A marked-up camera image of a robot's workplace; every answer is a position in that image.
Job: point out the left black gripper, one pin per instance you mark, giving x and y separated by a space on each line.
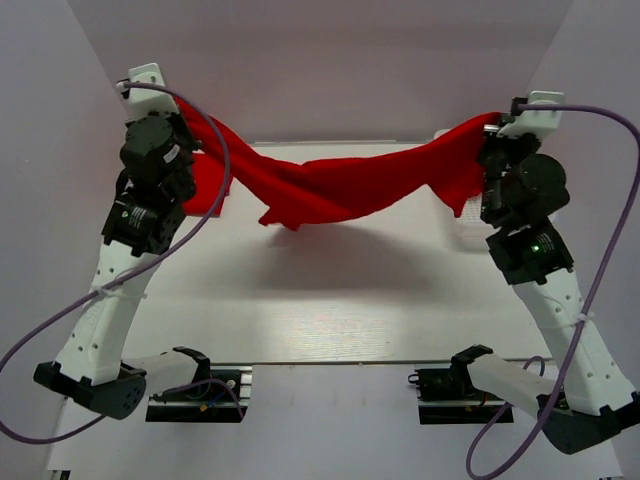
175 120

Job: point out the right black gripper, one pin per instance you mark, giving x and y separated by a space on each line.
492 140

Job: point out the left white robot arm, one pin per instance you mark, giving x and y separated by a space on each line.
156 181

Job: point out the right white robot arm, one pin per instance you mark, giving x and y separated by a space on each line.
591 401

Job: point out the folded red t shirt stack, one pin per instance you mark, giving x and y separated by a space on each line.
208 175

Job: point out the white plastic basket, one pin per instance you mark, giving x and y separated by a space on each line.
467 232

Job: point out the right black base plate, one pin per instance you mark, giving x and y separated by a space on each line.
440 402

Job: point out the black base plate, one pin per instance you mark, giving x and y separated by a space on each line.
225 402
440 402

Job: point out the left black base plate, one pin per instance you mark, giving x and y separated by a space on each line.
225 402

